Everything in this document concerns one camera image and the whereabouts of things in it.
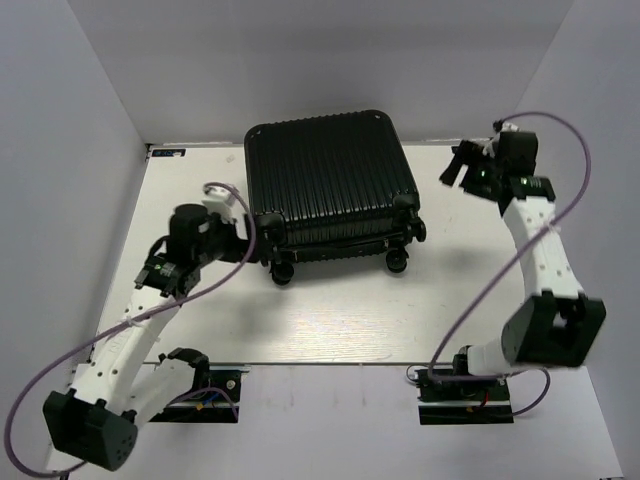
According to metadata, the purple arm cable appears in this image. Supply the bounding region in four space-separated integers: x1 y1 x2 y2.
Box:
5 181 259 474
425 110 594 416

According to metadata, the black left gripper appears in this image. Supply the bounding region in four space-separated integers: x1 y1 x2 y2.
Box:
195 211 273 267

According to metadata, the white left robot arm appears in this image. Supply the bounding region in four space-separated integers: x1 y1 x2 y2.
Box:
43 200 251 471

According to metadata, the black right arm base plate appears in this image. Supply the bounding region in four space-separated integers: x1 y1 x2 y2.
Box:
405 364 514 426

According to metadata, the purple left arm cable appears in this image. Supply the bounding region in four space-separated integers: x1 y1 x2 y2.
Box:
5 181 259 474

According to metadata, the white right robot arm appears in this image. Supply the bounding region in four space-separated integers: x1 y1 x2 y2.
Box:
440 130 606 399

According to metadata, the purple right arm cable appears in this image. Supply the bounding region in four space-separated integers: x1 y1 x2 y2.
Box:
425 110 594 416

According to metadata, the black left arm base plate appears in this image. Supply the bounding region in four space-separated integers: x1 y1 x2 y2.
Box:
150 365 250 425

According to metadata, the black suitcase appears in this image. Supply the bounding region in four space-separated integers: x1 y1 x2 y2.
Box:
244 110 427 286

